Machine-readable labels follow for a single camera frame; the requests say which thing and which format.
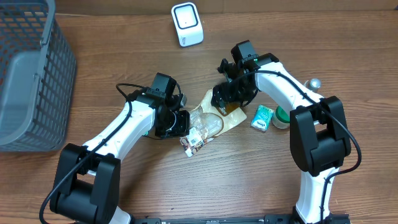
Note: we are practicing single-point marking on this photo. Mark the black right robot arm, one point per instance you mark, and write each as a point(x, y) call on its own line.
point(319, 141)

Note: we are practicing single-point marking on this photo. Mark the green lid round jar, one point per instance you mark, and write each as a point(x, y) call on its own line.
point(280, 118)

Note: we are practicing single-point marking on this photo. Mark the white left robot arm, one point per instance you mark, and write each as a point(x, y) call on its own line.
point(86, 185)

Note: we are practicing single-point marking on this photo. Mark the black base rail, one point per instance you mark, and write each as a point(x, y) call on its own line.
point(267, 219)

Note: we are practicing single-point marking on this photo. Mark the brown Pantree snack pouch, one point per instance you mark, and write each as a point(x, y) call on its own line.
point(208, 122)

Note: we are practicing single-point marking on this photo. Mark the small green sachet pack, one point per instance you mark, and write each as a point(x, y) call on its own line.
point(262, 118)

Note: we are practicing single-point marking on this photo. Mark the yellow oil glass bottle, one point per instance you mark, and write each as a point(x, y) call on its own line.
point(313, 85)

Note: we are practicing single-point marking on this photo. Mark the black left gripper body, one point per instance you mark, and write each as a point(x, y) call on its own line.
point(175, 125)

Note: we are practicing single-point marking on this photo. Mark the white barcode scanner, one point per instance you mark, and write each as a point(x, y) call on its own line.
point(187, 24)

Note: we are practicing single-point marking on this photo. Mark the grey plastic basket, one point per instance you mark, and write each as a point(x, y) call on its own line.
point(38, 71)

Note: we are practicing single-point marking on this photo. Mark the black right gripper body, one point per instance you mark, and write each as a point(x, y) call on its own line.
point(229, 93)

